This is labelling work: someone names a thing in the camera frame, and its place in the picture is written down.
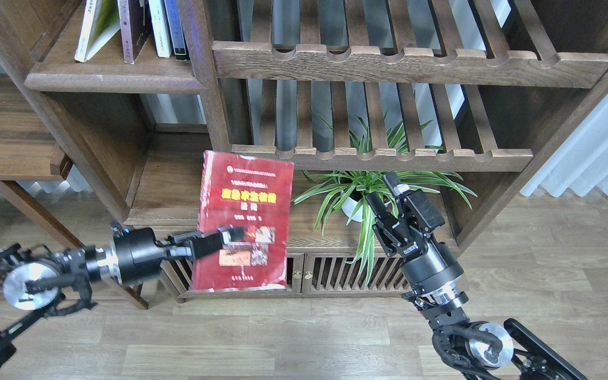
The white plant pot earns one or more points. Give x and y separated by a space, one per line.
351 208

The white upright book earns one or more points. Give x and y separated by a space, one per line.
160 28

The yellow green book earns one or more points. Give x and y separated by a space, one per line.
101 21

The dark upright book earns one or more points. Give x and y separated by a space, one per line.
179 46

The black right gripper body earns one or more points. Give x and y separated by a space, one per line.
430 268

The green spider plant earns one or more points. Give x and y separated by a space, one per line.
340 186

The brass cabinet door knobs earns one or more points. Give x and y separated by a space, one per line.
299 274

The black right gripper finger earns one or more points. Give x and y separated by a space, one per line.
384 221
409 212

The dark brown book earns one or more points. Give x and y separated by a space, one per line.
134 27

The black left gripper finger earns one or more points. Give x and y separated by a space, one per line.
201 244

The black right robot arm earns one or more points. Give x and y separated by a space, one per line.
473 348

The red book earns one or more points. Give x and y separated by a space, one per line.
253 193

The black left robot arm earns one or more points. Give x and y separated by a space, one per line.
57 284

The dark wooden bookshelf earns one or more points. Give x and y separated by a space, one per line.
485 89

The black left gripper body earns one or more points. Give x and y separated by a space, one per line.
137 255

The white curtain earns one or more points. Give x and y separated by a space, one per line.
580 165

